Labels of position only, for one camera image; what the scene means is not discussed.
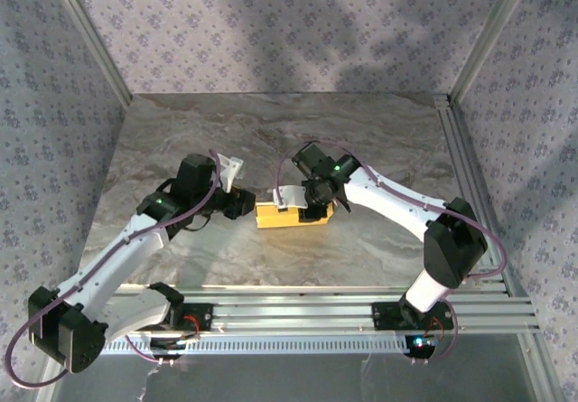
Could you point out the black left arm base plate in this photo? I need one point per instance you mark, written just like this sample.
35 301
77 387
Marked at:
203 316

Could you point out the aluminium lower frame bar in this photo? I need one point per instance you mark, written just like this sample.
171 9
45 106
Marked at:
540 366
45 394

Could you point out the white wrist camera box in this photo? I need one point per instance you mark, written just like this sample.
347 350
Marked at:
291 196
230 169

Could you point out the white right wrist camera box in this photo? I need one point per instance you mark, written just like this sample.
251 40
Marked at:
291 196

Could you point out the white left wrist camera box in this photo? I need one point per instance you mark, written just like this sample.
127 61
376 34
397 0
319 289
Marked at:
230 169

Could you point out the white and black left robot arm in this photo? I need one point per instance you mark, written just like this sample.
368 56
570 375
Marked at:
113 257

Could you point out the aluminium side rail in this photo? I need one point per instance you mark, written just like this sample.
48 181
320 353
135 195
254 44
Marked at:
459 149

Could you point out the aluminium mounting rail beam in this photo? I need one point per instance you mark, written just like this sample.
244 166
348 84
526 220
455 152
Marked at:
293 311

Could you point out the white and yellow paper box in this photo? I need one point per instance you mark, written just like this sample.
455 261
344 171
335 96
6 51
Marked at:
271 219

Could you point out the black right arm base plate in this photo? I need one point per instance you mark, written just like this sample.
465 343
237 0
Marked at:
384 316

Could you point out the aluminium corner post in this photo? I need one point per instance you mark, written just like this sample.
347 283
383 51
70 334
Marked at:
491 36
92 36

